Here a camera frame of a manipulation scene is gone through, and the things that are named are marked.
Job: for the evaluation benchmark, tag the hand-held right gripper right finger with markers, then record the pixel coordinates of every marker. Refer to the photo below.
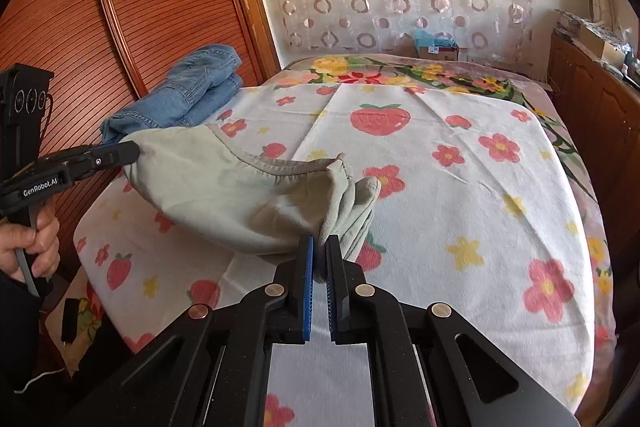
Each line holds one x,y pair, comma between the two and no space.
331,292

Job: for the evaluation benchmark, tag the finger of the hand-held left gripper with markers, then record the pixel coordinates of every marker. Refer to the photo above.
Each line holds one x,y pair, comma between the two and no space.
110,155

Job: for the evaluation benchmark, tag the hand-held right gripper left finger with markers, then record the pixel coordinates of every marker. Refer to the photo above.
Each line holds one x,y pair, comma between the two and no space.
307,287

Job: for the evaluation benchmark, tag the grey-green pants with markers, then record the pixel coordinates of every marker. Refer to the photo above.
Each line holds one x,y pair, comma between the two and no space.
225,197

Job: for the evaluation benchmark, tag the person's left hand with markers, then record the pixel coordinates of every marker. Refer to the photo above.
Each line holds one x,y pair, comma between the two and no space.
42,247

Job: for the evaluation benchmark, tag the blue denim jeans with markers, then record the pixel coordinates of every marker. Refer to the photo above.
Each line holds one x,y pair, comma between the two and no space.
200,82

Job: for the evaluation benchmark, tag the white strawberry flower bed sheet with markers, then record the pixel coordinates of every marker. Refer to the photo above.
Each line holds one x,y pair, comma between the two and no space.
450,207

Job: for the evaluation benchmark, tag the reddish wooden wardrobe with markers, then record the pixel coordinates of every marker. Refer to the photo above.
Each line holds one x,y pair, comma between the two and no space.
150,7

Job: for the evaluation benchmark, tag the person's dark clothing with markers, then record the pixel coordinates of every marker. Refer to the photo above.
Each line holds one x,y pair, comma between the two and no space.
30,347

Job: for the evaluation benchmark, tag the pink floral blanket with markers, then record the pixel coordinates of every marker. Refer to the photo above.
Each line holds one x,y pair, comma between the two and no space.
450,74

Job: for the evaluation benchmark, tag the small cardboard box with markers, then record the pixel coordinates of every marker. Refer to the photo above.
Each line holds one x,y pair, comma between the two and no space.
445,53

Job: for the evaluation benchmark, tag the light blue plastic bag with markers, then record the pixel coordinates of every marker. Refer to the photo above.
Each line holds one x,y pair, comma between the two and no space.
430,39

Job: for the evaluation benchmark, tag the brown wooden cabinet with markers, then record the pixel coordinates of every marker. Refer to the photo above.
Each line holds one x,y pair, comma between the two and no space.
590,107

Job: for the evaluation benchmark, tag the tan cardboard box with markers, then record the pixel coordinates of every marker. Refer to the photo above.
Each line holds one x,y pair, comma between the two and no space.
595,41

